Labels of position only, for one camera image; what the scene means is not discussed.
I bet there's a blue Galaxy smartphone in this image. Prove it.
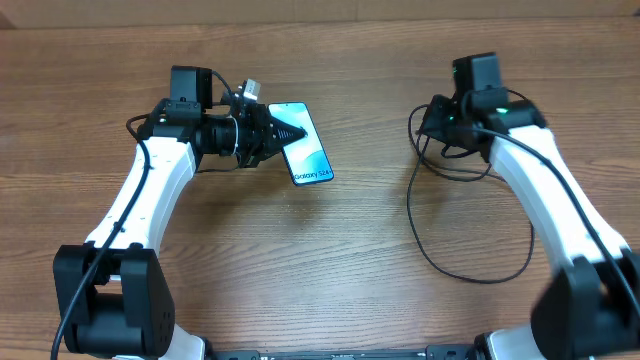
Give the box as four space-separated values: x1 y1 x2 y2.
268 102 334 186

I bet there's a black USB charging cable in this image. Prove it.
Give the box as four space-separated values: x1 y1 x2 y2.
405 87 536 285

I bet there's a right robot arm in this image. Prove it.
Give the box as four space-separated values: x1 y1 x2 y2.
416 52 639 359

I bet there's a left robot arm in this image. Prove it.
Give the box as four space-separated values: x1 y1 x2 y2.
50 65 309 359

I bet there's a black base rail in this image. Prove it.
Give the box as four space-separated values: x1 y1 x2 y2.
204 344 484 360

